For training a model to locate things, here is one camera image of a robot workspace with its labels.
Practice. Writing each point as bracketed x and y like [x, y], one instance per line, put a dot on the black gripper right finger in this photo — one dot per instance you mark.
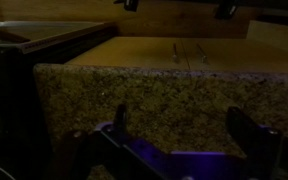
[245, 133]

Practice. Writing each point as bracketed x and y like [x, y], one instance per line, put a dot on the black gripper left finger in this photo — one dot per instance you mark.
[121, 118]

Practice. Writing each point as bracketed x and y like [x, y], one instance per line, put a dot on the wooden base cabinet door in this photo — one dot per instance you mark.
[250, 55]
[127, 51]

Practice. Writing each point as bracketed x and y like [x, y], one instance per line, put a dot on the black stove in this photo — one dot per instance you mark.
[14, 83]

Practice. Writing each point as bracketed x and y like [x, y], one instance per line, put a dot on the black stand foot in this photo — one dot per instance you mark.
[128, 4]
[225, 10]

